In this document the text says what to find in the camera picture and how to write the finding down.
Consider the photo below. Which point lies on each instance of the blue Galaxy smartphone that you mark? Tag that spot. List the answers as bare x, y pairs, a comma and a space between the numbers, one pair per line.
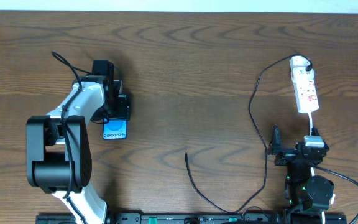
114, 129

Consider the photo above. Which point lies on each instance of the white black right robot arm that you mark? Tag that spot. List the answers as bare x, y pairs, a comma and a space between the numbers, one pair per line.
309, 194

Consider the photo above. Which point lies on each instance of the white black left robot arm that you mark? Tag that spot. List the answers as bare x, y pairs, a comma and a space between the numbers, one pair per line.
58, 151

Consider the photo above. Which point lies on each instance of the white power strip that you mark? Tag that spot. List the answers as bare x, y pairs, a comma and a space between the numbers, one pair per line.
305, 94

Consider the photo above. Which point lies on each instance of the white USB wall charger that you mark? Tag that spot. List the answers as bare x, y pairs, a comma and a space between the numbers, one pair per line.
301, 69

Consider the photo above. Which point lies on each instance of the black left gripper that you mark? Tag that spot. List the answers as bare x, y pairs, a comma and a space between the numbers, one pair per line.
122, 107

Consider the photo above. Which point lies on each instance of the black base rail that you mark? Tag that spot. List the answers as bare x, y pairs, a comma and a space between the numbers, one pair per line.
136, 218

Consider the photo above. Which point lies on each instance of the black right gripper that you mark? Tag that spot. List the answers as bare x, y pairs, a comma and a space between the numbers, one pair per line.
291, 152

